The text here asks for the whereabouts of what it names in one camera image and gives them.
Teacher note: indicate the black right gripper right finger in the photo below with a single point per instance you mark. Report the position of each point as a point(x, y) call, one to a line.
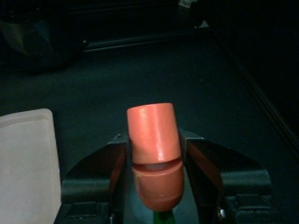
point(230, 180)

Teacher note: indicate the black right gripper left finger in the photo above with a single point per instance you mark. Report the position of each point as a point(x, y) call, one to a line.
point(98, 178)

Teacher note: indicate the orange toy carrot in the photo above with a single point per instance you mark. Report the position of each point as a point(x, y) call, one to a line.
point(156, 145)

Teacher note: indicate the grey bowl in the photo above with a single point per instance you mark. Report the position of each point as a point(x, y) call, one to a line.
point(35, 40)

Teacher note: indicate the black aluminium frame rail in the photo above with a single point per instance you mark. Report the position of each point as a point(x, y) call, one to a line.
point(133, 40)

